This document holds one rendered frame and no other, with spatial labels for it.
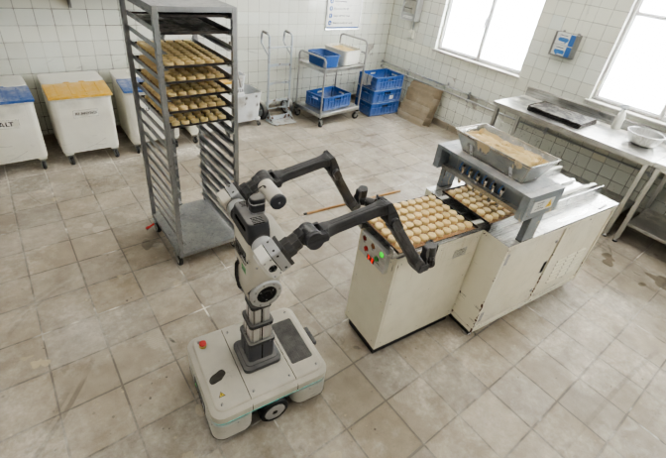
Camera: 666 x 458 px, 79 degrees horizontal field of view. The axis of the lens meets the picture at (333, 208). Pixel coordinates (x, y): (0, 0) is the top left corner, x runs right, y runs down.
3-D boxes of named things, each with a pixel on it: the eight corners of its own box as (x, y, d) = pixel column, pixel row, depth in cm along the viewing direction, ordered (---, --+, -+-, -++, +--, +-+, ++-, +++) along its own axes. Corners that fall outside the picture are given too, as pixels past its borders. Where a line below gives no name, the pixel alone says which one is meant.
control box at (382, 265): (363, 247, 243) (366, 229, 235) (387, 273, 226) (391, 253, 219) (358, 249, 241) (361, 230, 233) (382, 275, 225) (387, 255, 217)
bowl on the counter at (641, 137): (615, 141, 404) (622, 129, 397) (628, 135, 422) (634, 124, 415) (652, 154, 383) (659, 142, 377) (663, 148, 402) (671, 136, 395)
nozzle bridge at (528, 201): (458, 179, 301) (472, 137, 283) (543, 234, 252) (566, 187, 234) (425, 187, 285) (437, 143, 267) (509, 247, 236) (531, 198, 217)
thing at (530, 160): (482, 134, 271) (485, 125, 268) (553, 171, 235) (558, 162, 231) (454, 139, 258) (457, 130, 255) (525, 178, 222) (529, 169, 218)
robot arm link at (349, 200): (320, 164, 217) (331, 174, 210) (328, 157, 217) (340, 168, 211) (344, 204, 251) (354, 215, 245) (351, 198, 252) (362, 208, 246)
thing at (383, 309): (417, 290, 319) (448, 193, 270) (448, 321, 295) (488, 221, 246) (342, 321, 284) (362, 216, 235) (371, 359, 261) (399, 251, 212)
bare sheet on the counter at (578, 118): (528, 105, 455) (528, 104, 454) (545, 101, 478) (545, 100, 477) (581, 125, 418) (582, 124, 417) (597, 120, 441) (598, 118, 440)
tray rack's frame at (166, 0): (241, 246, 333) (239, 7, 236) (179, 267, 304) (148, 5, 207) (208, 207, 373) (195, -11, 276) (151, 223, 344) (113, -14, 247)
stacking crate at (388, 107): (381, 104, 689) (384, 92, 678) (396, 113, 663) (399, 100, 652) (353, 108, 657) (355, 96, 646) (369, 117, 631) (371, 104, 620)
